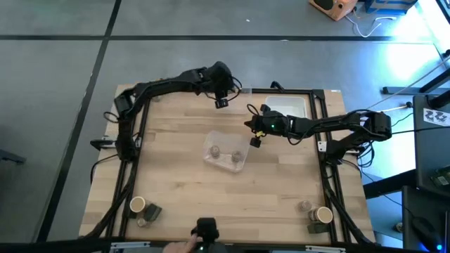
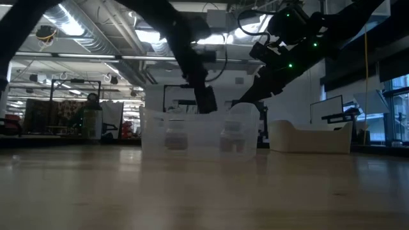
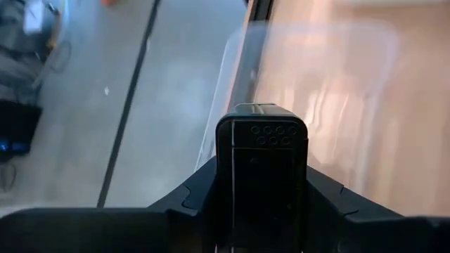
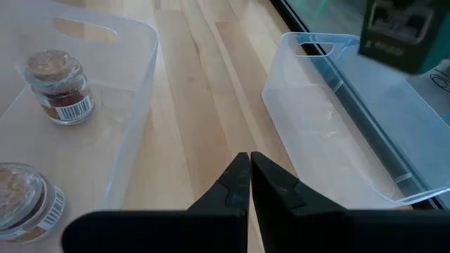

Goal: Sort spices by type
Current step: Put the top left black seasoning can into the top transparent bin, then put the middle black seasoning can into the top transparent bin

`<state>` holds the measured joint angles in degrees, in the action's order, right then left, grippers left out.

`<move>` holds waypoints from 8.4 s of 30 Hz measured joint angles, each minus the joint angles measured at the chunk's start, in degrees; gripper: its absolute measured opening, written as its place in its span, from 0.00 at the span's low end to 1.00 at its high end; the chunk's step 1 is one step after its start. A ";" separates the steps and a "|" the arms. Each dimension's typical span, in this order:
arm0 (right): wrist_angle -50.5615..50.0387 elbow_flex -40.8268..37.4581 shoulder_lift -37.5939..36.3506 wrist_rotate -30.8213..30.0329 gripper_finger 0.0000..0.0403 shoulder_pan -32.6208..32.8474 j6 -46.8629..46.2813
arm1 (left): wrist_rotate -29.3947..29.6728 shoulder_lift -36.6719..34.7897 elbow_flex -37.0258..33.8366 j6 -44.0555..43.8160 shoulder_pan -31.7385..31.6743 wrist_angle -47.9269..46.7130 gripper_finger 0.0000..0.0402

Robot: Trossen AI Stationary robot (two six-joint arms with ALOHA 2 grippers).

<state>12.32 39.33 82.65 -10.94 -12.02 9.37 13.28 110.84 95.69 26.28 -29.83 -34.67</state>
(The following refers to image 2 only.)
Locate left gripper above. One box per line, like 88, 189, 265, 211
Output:
174, 15, 218, 114

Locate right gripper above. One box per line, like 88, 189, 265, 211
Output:
238, 38, 333, 104

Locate small glass spice jar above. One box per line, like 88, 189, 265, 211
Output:
220, 119, 247, 153
164, 118, 189, 151

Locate clear plastic bin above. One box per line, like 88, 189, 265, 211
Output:
139, 102, 260, 162

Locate ceiling light panel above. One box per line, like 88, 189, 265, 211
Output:
135, 29, 169, 44
196, 33, 231, 45

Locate white screen monitor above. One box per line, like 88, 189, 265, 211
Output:
309, 95, 345, 125

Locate white plastic bin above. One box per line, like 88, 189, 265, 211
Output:
269, 119, 354, 155

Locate red packaged goods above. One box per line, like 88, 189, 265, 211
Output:
121, 120, 141, 139

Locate black desk equipment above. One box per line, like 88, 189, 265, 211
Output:
321, 107, 362, 125

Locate white hanging sheet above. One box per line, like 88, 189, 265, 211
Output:
101, 101, 125, 140

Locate person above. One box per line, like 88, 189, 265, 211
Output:
68, 92, 105, 140

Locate horizontal silver ceiling pipe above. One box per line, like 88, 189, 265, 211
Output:
12, 51, 266, 67

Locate white slanted panel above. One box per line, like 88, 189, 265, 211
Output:
353, 89, 390, 116

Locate patterned stacked boxes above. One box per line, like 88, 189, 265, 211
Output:
25, 98, 81, 128

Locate large glass window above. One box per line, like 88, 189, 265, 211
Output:
382, 73, 409, 143

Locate black rig frame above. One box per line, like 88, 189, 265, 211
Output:
49, 79, 102, 111
162, 84, 199, 114

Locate yellow hanging cable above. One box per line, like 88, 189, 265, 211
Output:
362, 27, 369, 146

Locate corrugated silver air duct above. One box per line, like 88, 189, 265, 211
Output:
43, 0, 121, 55

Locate black yellow cable reel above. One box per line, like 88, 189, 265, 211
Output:
35, 24, 58, 44

